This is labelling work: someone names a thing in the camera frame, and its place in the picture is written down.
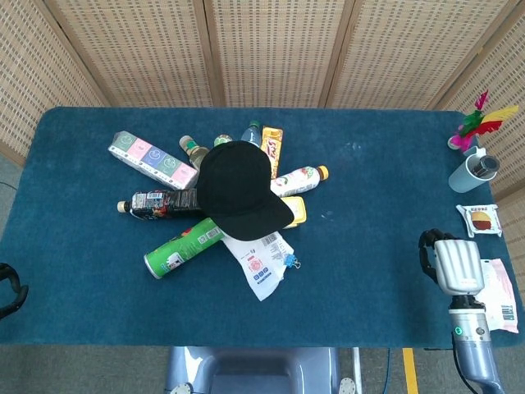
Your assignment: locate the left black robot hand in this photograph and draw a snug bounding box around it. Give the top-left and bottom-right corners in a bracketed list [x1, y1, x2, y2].
[0, 262, 30, 320]

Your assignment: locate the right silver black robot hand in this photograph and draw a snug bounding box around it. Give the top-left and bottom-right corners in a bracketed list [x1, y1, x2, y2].
[418, 228, 486, 297]

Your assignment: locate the black baseball cap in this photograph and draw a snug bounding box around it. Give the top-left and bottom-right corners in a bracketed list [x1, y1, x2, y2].
[195, 140, 295, 242]

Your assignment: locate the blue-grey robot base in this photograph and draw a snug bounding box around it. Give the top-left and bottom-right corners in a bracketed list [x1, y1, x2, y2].
[165, 346, 341, 394]

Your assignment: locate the white label bottle yellow cap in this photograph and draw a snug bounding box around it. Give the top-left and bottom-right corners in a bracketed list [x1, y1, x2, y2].
[270, 165, 330, 199]

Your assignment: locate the blue clear water bottle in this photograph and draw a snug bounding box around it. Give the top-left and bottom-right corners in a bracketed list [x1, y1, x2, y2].
[240, 120, 263, 148]

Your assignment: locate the white cake snack packet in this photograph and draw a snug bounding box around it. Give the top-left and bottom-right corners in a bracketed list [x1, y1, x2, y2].
[455, 204, 504, 239]

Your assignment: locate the white pink snack packet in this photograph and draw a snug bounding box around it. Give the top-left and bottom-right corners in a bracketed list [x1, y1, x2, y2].
[475, 258, 520, 334]

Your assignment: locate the grey-blue cup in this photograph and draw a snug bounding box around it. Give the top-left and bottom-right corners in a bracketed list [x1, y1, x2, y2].
[447, 145, 500, 193]

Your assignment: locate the blue table cloth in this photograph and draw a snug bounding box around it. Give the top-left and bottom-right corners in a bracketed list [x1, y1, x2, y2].
[0, 106, 525, 350]

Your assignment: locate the black cylinder in cup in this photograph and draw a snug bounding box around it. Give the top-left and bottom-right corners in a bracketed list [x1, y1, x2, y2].
[469, 154, 500, 178]

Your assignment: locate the colourful feather shuttlecock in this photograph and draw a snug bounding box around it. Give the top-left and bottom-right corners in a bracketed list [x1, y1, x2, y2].
[446, 89, 520, 153]

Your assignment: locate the white metal pole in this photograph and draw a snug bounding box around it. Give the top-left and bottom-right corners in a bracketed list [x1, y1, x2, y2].
[351, 347, 364, 394]

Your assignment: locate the green chips can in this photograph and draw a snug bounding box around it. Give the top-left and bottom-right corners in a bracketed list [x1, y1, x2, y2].
[143, 217, 227, 280]

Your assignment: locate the green tub yellow lid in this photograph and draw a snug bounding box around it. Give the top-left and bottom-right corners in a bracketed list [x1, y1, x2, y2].
[281, 195, 308, 230]

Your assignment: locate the dark tea bottle black label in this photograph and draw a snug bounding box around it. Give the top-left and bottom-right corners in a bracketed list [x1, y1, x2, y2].
[116, 187, 205, 222]

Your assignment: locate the multicolour tissue pack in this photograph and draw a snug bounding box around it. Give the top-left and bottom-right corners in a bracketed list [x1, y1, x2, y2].
[107, 130, 200, 190]

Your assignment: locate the white printed plastic pouch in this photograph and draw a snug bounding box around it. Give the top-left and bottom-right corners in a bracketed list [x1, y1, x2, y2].
[221, 230, 295, 303]

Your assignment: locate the yellow snack bag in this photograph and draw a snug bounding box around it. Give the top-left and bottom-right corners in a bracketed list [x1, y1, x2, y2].
[260, 126, 285, 181]

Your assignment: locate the pale green tea bottle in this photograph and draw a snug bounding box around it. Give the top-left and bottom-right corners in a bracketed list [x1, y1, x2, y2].
[178, 135, 210, 172]

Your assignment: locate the bamboo folding screen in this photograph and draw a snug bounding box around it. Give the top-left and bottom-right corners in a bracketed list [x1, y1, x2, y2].
[0, 0, 525, 198]

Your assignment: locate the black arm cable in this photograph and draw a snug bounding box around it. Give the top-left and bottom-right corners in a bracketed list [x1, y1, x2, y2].
[450, 346, 482, 394]

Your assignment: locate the blue floor cable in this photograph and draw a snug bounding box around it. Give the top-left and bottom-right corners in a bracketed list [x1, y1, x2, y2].
[383, 348, 393, 394]

